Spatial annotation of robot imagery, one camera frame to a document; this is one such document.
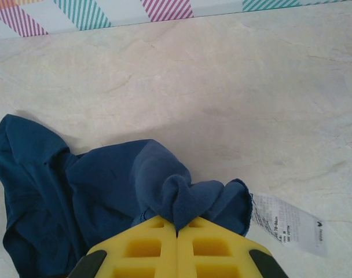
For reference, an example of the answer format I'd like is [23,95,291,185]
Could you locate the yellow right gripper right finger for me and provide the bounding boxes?
[178,215,289,278]

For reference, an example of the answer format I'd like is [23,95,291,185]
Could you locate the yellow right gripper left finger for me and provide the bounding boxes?
[64,215,179,278]

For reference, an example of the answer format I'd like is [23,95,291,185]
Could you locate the blue t-shirt with cartoon print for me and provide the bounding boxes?
[0,114,326,278]

